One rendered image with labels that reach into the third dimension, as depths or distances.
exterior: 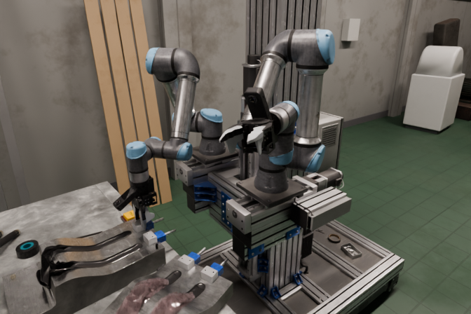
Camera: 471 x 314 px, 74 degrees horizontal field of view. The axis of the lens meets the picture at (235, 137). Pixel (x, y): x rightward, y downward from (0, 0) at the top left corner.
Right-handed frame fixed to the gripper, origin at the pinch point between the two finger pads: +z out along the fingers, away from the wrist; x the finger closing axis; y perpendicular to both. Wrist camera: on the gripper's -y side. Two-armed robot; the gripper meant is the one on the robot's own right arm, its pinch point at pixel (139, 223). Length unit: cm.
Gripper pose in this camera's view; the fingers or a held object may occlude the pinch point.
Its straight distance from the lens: 142.5
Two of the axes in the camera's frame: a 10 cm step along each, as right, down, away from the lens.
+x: -6.4, -2.5, 7.2
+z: 0.0, 9.4, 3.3
